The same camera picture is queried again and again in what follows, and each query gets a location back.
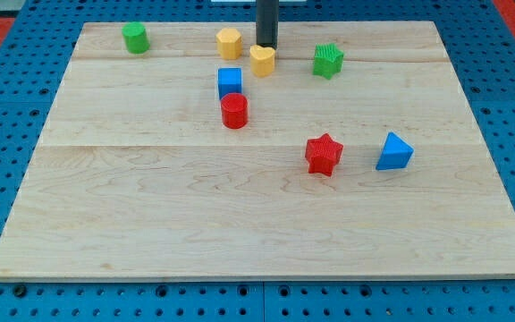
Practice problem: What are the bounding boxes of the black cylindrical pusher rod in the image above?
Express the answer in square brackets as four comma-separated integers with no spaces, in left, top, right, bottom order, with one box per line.
[256,0,279,49]

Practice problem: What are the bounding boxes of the green star block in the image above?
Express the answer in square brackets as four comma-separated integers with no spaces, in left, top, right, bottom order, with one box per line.
[312,43,344,80]

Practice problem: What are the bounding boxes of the red star block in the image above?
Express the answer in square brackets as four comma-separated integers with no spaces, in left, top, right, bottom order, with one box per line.
[305,133,344,177]

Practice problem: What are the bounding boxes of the blue triangle block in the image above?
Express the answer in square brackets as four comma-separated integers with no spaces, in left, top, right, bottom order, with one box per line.
[376,131,414,171]

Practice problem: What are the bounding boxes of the yellow hexagon block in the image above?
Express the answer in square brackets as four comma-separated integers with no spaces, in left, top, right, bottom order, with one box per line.
[215,28,243,60]

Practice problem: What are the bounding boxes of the yellow heart block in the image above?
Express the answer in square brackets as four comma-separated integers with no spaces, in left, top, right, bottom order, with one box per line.
[249,45,276,78]

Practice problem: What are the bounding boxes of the blue cube block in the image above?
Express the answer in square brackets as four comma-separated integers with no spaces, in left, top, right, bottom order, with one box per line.
[217,67,242,99]

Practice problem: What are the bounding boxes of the red cylinder block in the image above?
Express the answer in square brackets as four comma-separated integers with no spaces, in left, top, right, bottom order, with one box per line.
[220,92,249,129]

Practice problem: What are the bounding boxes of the green cylinder block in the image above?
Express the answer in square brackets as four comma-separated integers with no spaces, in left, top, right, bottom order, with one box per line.
[122,21,150,55]

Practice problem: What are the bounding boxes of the light wooden board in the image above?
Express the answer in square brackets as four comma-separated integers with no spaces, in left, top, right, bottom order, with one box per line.
[0,21,515,283]

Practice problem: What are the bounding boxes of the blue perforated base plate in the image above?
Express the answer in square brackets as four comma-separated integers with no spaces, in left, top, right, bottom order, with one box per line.
[0,0,515,321]

